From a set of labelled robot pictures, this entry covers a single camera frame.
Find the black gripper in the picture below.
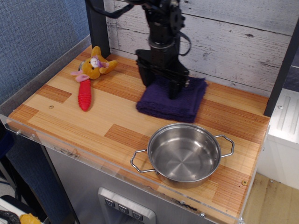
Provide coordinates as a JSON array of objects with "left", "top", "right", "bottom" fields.
[{"left": 135, "top": 44, "right": 189, "bottom": 99}]

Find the dark blue cloth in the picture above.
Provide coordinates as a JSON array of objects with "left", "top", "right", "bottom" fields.
[{"left": 136, "top": 76, "right": 207, "bottom": 123}]

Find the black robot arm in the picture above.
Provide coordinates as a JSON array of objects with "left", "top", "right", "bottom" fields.
[{"left": 128, "top": 0, "right": 189, "bottom": 99}]

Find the brown plush toy animal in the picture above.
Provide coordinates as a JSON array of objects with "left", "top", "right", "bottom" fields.
[{"left": 71, "top": 46, "right": 118, "bottom": 83}]

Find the clear acrylic front guard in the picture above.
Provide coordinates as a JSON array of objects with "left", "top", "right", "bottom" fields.
[{"left": 1, "top": 107, "right": 270, "bottom": 224}]

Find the stainless toy fridge cabinet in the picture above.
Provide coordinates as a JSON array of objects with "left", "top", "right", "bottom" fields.
[{"left": 46, "top": 148, "right": 212, "bottom": 224}]

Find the silver dispenser button panel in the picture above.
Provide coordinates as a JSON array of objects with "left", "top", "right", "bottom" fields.
[{"left": 98, "top": 187, "right": 156, "bottom": 224}]

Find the white ribbed counter unit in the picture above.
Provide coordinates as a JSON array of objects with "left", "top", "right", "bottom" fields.
[{"left": 257, "top": 89, "right": 299, "bottom": 189}]

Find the yellow object bottom left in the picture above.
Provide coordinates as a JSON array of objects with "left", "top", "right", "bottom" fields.
[{"left": 20, "top": 213, "right": 42, "bottom": 224}]

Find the steel pan with handles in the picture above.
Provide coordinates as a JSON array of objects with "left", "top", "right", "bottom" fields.
[{"left": 130, "top": 123, "right": 235, "bottom": 189}]

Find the red ribbed handle spoon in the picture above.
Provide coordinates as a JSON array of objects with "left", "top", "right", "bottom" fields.
[{"left": 77, "top": 74, "right": 92, "bottom": 112}]

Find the dark left frame post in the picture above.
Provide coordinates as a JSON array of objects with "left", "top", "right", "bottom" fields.
[{"left": 85, "top": 0, "right": 111, "bottom": 58}]

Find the dark frame post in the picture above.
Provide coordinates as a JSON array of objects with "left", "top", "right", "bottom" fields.
[
  {"left": 85, "top": 0, "right": 111, "bottom": 58},
  {"left": 264, "top": 21, "right": 299, "bottom": 117}
]

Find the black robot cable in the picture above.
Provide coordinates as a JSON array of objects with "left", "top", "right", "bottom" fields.
[{"left": 88, "top": 0, "right": 192, "bottom": 57}]

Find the dark right frame post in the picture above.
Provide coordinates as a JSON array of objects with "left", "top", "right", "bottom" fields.
[{"left": 264, "top": 21, "right": 299, "bottom": 117}]

